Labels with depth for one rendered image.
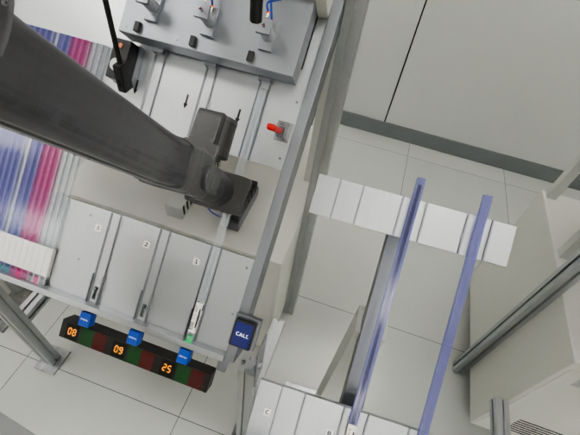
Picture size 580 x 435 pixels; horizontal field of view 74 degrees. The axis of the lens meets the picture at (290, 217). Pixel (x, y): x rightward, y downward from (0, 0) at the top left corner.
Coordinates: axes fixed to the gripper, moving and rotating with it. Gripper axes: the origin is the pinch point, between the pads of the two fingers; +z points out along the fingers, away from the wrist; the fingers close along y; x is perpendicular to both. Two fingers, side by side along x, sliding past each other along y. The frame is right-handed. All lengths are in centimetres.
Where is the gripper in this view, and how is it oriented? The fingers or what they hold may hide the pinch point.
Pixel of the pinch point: (231, 197)
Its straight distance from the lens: 74.5
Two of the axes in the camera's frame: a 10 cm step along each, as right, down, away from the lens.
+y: -9.5, -2.9, 1.3
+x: -3.0, 9.5, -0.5
